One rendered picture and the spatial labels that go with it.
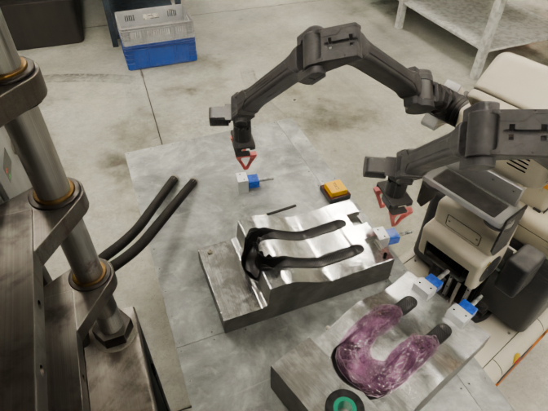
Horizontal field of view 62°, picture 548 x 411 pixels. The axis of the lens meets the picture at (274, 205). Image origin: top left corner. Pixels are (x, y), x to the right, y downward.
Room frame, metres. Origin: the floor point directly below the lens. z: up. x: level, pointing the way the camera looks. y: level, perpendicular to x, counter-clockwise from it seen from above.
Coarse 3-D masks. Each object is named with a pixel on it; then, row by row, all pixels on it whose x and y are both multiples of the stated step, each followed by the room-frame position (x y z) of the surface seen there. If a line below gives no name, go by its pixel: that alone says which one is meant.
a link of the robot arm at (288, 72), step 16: (304, 32) 1.00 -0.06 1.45; (288, 64) 0.99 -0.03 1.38; (272, 80) 1.02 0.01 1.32; (288, 80) 1.00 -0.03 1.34; (304, 80) 0.93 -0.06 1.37; (240, 96) 1.13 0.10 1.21; (256, 96) 1.06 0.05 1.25; (272, 96) 1.06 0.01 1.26; (240, 112) 1.11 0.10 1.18; (256, 112) 1.11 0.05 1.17
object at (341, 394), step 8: (336, 392) 0.42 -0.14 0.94; (344, 392) 0.42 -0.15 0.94; (352, 392) 0.42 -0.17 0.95; (328, 400) 0.40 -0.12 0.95; (336, 400) 0.40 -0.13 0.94; (344, 400) 0.40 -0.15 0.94; (352, 400) 0.40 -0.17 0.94; (360, 400) 0.40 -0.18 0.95; (328, 408) 0.38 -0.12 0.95; (336, 408) 0.38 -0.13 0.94; (344, 408) 0.40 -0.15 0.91; (352, 408) 0.38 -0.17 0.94; (360, 408) 0.38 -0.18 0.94
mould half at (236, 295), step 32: (256, 224) 0.90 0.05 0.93; (288, 224) 0.95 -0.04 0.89; (352, 224) 0.95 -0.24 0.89; (224, 256) 0.84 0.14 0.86; (224, 288) 0.73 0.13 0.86; (256, 288) 0.73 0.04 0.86; (288, 288) 0.70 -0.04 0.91; (320, 288) 0.74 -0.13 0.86; (352, 288) 0.78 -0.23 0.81; (224, 320) 0.63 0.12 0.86; (256, 320) 0.67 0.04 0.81
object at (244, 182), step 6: (240, 174) 1.22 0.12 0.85; (240, 180) 1.19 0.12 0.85; (246, 180) 1.19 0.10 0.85; (252, 180) 1.20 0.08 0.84; (258, 180) 1.20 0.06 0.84; (264, 180) 1.22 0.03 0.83; (240, 186) 1.18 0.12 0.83; (246, 186) 1.19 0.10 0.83; (252, 186) 1.19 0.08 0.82; (258, 186) 1.20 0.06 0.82; (240, 192) 1.18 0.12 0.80
